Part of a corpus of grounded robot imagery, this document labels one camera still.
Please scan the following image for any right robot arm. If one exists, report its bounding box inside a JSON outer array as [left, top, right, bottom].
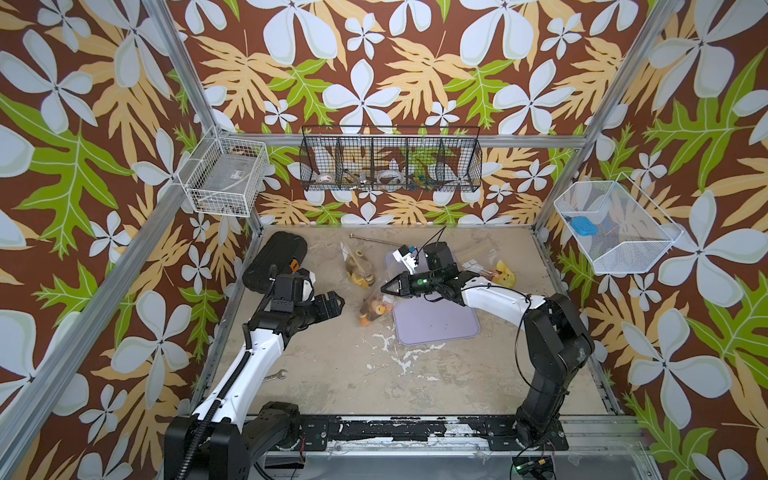
[[381, 241, 594, 448]]

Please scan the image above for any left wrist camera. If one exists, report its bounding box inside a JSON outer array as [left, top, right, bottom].
[[297, 268, 316, 303]]

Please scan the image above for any lavender plastic tray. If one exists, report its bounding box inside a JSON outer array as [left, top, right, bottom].
[[383, 248, 481, 347]]

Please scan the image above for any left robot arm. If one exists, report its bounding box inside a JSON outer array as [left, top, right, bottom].
[[162, 269, 345, 479]]

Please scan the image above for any small metal wrench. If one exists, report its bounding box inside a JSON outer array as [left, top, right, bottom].
[[263, 369, 288, 383]]

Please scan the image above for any blue object in basket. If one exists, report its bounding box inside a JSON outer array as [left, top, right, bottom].
[[567, 216, 599, 237]]

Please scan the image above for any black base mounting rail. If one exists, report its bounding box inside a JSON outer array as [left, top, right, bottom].
[[245, 413, 570, 452]]

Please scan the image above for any black wire basket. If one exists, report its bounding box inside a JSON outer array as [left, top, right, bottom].
[[297, 125, 483, 192]]

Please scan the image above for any black hard case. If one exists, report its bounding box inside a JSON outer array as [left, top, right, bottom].
[[242, 231, 308, 294]]

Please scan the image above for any ziploc bag with brown items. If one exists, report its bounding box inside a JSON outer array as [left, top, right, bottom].
[[340, 242, 376, 288]]

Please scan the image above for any ziploc bag right with yellow toy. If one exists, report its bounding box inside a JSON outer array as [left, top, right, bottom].
[[459, 253, 517, 288]]

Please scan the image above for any ziploc bag with yellow cookies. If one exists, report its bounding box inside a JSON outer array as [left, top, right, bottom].
[[358, 284, 397, 326]]

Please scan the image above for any white mesh basket right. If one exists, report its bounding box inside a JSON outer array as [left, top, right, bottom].
[[554, 174, 683, 275]]

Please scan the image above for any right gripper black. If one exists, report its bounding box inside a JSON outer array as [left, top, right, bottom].
[[380, 271, 444, 298]]

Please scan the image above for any metal rod tool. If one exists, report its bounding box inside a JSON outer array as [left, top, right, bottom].
[[348, 233, 410, 250]]

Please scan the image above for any white wire basket left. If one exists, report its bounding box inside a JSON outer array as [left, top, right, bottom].
[[177, 128, 271, 218]]

